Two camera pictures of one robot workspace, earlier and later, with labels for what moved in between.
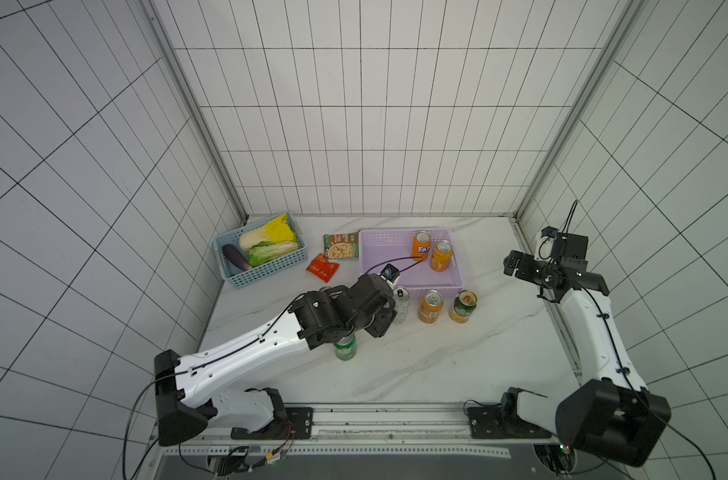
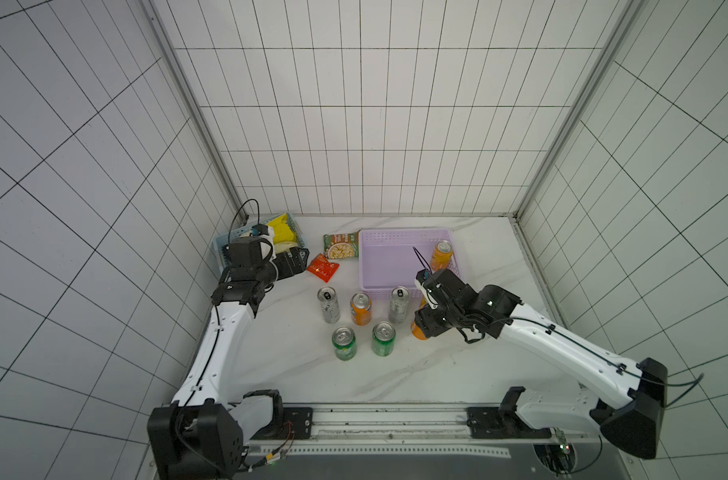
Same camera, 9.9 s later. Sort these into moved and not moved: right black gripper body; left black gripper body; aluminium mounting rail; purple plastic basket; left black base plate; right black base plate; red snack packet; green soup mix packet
Moved: left black gripper body; right black gripper body
Not moved: aluminium mounting rail; purple plastic basket; green soup mix packet; left black base plate; red snack packet; right black base plate
